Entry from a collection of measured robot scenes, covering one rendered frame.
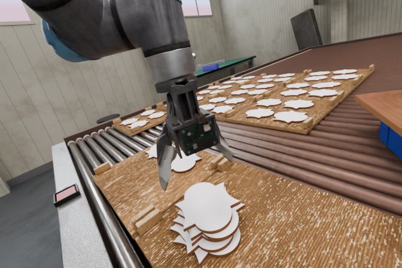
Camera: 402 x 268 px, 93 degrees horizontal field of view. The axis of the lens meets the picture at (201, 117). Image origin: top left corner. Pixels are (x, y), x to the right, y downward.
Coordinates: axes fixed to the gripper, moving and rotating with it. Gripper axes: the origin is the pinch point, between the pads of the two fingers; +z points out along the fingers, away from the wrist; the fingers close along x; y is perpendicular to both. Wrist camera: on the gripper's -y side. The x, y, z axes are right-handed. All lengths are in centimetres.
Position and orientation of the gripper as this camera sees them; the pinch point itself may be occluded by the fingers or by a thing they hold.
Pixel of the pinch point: (198, 173)
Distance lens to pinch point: 41.2
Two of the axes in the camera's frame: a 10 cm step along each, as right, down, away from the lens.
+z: 2.2, 9.3, 3.1
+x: 9.1, -3.1, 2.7
